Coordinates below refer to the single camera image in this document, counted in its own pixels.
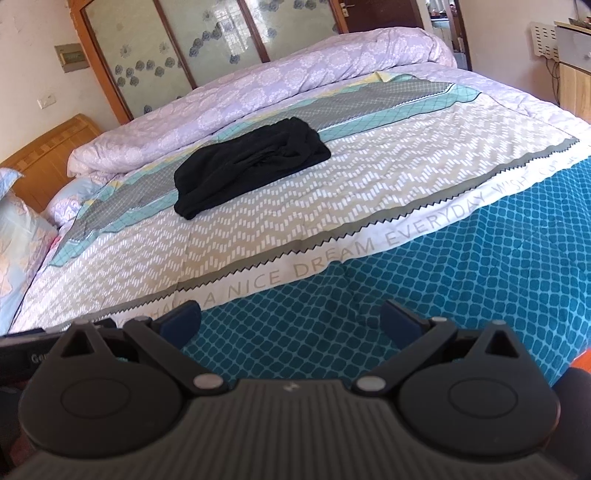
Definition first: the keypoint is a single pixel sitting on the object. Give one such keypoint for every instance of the wall control panel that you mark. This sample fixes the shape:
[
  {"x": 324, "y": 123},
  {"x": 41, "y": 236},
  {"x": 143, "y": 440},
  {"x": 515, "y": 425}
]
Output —
[{"x": 71, "y": 57}]

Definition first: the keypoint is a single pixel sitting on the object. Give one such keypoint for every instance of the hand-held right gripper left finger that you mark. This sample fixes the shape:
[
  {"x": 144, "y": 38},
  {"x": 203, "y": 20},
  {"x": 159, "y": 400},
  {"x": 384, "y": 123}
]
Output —
[{"x": 178, "y": 325}]

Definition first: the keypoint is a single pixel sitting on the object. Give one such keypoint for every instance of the floral pillow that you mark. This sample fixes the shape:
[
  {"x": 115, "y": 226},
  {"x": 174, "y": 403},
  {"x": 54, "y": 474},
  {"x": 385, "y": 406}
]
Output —
[{"x": 21, "y": 249}]

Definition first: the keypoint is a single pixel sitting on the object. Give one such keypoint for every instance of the patterned quilt bedspread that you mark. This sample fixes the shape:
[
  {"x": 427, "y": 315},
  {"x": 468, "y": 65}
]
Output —
[{"x": 351, "y": 221}]

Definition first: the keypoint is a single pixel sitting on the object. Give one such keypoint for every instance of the wooden headboard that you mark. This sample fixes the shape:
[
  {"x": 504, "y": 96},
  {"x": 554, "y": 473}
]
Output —
[{"x": 51, "y": 157}]

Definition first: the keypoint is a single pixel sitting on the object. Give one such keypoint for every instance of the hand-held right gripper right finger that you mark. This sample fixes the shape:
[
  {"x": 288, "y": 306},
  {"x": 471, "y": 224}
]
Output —
[{"x": 404, "y": 323}]

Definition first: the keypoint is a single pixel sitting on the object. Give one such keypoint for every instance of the pale patterned pillow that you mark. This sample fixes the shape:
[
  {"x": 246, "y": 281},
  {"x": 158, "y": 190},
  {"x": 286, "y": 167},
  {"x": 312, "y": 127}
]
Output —
[{"x": 69, "y": 205}]

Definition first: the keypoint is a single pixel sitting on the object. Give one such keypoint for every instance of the dark wooden door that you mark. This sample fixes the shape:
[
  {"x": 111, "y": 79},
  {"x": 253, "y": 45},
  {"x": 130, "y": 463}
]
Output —
[{"x": 383, "y": 14}]

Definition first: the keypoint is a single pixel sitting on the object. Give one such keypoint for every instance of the black pants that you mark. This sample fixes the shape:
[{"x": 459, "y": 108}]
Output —
[{"x": 251, "y": 166}]

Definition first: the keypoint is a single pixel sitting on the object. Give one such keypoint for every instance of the white wall socket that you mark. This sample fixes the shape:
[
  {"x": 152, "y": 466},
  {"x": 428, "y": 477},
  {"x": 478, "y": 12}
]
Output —
[{"x": 47, "y": 101}]

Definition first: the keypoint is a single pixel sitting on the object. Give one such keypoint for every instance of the wooden frosted glass sliding doors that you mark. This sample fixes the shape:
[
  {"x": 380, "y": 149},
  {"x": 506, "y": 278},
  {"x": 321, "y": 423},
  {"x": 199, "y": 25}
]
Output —
[{"x": 198, "y": 50}]

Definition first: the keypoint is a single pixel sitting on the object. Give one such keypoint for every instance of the light wooden cabinet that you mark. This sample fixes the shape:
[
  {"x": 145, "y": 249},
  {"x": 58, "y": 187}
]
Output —
[{"x": 575, "y": 64}]

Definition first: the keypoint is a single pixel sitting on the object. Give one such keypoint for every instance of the white perforated panel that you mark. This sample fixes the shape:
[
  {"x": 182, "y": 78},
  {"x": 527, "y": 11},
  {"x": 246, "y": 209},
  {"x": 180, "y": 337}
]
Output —
[{"x": 544, "y": 40}]

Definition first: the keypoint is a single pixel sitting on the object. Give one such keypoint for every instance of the rolled patterned duvet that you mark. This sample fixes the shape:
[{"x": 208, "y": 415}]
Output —
[{"x": 258, "y": 99}]

